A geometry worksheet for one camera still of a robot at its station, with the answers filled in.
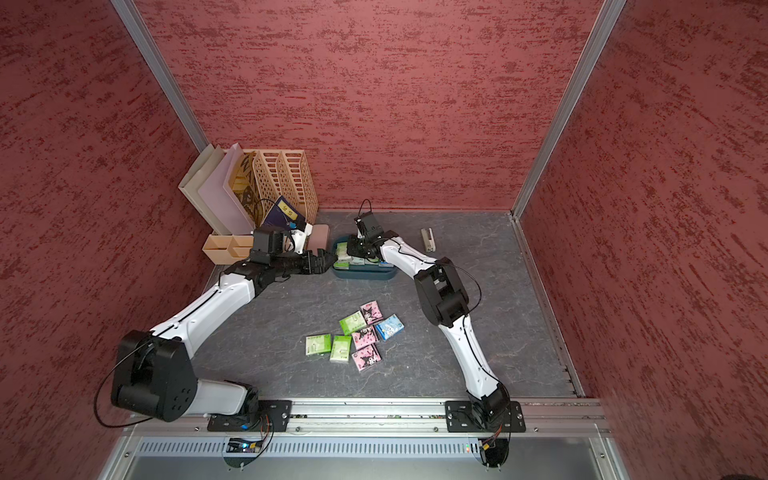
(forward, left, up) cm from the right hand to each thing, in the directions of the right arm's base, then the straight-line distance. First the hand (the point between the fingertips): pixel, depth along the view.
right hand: (350, 251), depth 102 cm
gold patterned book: (+16, +35, +15) cm, 42 cm away
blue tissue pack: (-27, -14, -3) cm, 30 cm away
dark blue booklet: (+13, +25, +5) cm, 29 cm away
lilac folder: (+7, +39, +21) cm, 45 cm away
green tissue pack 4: (-32, +7, -2) cm, 32 cm away
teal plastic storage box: (-8, -4, -2) cm, 9 cm away
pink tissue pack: (-22, -8, -2) cm, 24 cm away
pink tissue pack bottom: (-35, -7, -2) cm, 36 cm away
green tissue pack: (-1, +3, +2) cm, 3 cm away
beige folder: (+10, +45, +26) cm, 52 cm away
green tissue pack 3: (-33, 0, -3) cm, 33 cm away
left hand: (-13, +5, +12) cm, 18 cm away
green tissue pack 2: (-25, -2, -3) cm, 25 cm away
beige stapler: (+7, -29, -4) cm, 30 cm away
